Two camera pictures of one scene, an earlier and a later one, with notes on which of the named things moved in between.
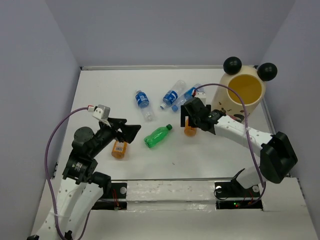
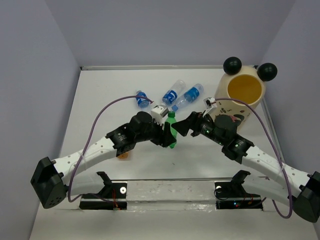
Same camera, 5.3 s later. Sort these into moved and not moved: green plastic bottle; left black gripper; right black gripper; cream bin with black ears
Moved: right black gripper; left black gripper; green plastic bottle
Not moved: cream bin with black ears
